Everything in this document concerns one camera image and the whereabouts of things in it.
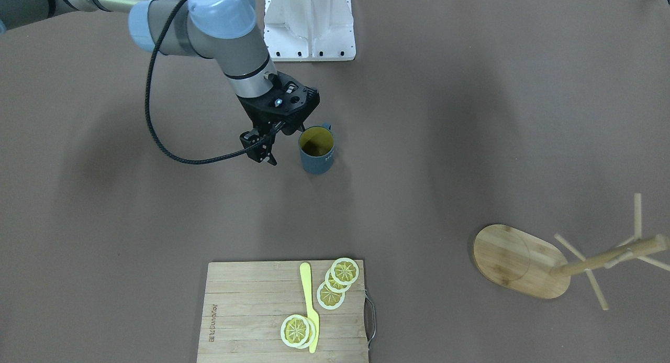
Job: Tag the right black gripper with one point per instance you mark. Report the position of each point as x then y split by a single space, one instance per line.
252 115

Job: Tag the dark blue mug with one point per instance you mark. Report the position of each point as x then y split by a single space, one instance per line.
316 149

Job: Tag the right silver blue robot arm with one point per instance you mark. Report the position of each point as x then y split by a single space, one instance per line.
223 30

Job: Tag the wooden cup storage rack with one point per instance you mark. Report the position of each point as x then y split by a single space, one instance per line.
520 262

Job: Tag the lemon slice toy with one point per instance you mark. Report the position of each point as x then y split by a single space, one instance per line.
345 271
328 299
297 331
333 285

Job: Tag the wooden cutting board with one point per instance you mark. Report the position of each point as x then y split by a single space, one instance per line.
245 304

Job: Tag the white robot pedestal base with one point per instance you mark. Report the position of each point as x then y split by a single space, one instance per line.
309 30

